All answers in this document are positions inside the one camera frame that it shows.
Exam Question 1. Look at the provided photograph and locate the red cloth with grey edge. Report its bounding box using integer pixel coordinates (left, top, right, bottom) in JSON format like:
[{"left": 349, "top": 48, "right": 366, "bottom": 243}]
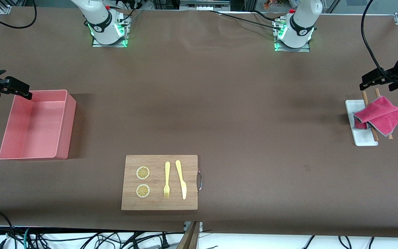
[{"left": 353, "top": 96, "right": 398, "bottom": 137}]

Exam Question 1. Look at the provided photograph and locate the pink plastic bin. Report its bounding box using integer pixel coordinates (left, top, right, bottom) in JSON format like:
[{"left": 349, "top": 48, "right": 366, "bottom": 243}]
[{"left": 0, "top": 90, "right": 77, "bottom": 160}]

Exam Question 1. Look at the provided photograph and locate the white rectangular tray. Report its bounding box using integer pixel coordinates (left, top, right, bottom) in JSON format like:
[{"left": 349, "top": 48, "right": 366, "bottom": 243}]
[{"left": 345, "top": 100, "right": 379, "bottom": 147}]

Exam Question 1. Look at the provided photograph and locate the yellow plastic fork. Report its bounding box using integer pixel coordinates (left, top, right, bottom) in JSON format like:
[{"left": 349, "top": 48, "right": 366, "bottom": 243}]
[{"left": 163, "top": 162, "right": 171, "bottom": 199}]

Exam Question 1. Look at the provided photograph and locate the wooden cutting board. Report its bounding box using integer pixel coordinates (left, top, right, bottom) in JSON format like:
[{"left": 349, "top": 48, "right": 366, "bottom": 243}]
[{"left": 121, "top": 155, "right": 198, "bottom": 211}]

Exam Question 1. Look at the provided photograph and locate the grey power strip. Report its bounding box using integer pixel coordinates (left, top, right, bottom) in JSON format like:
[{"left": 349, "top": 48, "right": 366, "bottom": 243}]
[{"left": 180, "top": 0, "right": 230, "bottom": 10}]

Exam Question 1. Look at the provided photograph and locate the yellow plastic knife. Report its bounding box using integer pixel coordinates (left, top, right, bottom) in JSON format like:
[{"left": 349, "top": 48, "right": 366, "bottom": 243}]
[{"left": 175, "top": 160, "right": 187, "bottom": 200}]

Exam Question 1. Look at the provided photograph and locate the wooden plank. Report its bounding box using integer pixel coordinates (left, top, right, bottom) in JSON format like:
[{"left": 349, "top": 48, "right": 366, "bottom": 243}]
[{"left": 177, "top": 221, "right": 200, "bottom": 249}]

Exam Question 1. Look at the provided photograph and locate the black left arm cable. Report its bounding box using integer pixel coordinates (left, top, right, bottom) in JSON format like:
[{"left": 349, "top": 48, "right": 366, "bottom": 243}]
[{"left": 361, "top": 0, "right": 393, "bottom": 81}]

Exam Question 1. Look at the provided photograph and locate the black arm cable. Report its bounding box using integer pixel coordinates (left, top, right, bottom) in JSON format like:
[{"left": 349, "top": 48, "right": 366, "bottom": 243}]
[
  {"left": 0, "top": 0, "right": 37, "bottom": 29},
  {"left": 361, "top": 0, "right": 393, "bottom": 81}
]

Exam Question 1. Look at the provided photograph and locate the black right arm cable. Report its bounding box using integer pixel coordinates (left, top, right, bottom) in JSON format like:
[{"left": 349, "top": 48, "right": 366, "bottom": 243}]
[{"left": 0, "top": 0, "right": 37, "bottom": 29}]

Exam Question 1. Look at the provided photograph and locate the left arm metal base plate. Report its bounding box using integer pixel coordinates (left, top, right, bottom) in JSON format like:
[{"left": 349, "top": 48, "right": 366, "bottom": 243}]
[{"left": 274, "top": 17, "right": 311, "bottom": 52}]

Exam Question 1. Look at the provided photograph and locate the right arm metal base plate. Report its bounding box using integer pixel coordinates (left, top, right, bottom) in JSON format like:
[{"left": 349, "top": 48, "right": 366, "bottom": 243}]
[{"left": 92, "top": 14, "right": 129, "bottom": 48}]

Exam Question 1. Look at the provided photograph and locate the black cable on table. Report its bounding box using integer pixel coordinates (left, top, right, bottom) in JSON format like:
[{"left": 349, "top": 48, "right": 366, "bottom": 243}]
[{"left": 209, "top": 10, "right": 282, "bottom": 30}]

